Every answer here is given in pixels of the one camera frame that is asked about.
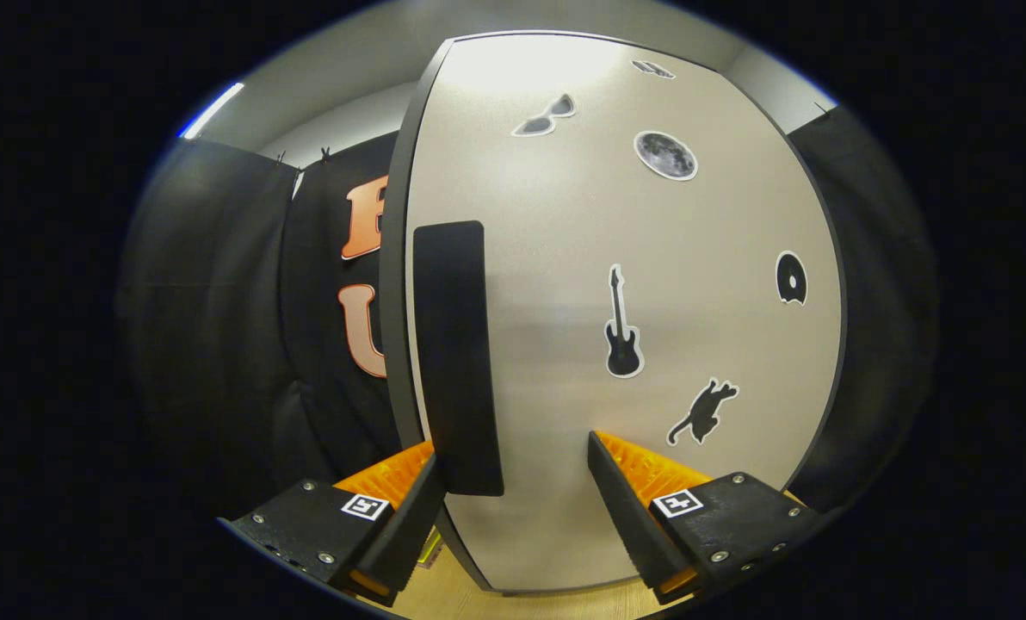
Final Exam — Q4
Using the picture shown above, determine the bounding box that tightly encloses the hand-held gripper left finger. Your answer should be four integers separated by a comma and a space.
219, 441, 449, 608

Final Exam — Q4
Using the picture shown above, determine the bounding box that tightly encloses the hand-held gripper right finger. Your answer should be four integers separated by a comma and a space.
587, 431, 824, 604

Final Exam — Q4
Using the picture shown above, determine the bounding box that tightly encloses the black door handle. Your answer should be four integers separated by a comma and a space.
412, 220, 505, 498

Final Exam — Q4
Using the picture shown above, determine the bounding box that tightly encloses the dark grey shoe cabinet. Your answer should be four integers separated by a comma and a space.
379, 30, 850, 595

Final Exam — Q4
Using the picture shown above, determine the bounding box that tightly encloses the black backdrop cloth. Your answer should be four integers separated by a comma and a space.
120, 103, 940, 518

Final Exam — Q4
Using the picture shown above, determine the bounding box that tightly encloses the ceiling light panel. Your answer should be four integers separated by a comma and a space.
177, 82, 245, 140

